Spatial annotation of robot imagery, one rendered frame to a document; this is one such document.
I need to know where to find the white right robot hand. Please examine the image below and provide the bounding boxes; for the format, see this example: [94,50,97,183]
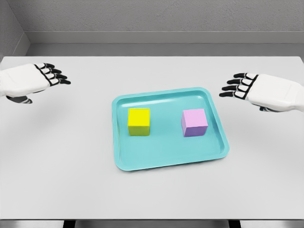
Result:
[218,72,304,113]

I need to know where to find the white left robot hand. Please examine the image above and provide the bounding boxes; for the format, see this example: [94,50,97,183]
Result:
[0,62,72,105]

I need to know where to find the pink cube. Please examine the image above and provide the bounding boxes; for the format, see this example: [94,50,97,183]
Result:
[180,108,208,138]

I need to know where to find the teal rectangular tray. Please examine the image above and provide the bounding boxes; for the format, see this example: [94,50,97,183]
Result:
[111,87,230,172]

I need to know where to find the yellow cube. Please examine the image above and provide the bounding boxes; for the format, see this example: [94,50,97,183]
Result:
[127,108,151,137]

